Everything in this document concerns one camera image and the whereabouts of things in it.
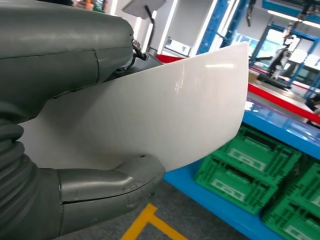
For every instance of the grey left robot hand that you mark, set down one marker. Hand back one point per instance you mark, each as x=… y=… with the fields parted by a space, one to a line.
x=50 y=49

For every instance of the blue metal shelf rack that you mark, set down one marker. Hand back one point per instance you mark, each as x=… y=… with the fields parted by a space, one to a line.
x=225 y=212

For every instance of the grey panel on black stand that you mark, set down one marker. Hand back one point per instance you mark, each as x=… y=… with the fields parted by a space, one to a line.
x=142 y=6

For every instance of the green folded plastic crate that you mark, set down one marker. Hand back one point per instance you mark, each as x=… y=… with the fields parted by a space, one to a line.
x=295 y=205
x=250 y=172

